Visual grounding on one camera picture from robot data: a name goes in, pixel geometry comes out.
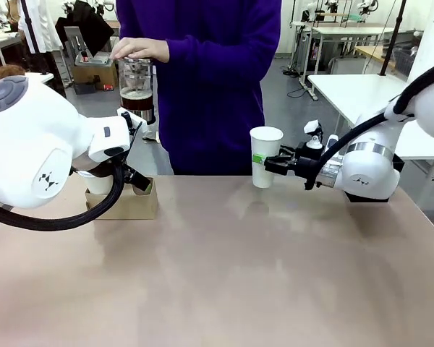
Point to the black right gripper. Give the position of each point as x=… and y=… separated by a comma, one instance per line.
x=309, y=159

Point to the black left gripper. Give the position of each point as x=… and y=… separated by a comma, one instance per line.
x=139, y=180

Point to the white paper cup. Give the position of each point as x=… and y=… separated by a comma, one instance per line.
x=265, y=142
x=97, y=185

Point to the brown cardboard cup carrier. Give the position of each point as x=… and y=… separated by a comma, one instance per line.
x=130, y=209

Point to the glass french press with coffee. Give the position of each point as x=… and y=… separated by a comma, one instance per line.
x=135, y=105

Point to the person left forearm purple sleeve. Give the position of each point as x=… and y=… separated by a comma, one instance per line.
x=220, y=56

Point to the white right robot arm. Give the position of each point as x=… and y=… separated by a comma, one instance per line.
x=369, y=170

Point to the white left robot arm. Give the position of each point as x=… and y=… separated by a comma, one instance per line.
x=29, y=144

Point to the person left hand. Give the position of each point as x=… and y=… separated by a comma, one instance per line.
x=141, y=47

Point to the person in purple sweater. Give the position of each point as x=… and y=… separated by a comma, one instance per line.
x=209, y=126

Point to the large white table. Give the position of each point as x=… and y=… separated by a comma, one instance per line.
x=351, y=94

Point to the dark grey floor box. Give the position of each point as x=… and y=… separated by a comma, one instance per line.
x=84, y=88

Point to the brown cardboard box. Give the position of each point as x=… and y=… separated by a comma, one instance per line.
x=94, y=76

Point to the grey flat case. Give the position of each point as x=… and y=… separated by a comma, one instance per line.
x=94, y=58

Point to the wooden top table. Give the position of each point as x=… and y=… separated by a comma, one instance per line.
x=372, y=52

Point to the white lab table with legs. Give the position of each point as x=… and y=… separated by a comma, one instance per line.
x=340, y=30

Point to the small white side table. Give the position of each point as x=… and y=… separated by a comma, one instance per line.
x=40, y=77

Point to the black hanging cloth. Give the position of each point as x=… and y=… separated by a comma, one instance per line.
x=90, y=25

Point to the black pole stand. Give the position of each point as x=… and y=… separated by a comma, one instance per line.
x=392, y=36

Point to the brown furry object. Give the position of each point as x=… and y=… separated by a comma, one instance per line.
x=3, y=74

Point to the person in white coat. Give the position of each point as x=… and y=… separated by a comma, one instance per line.
x=40, y=25

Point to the white workbench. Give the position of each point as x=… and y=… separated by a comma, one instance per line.
x=0, y=41

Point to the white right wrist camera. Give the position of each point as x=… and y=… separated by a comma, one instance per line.
x=311, y=127

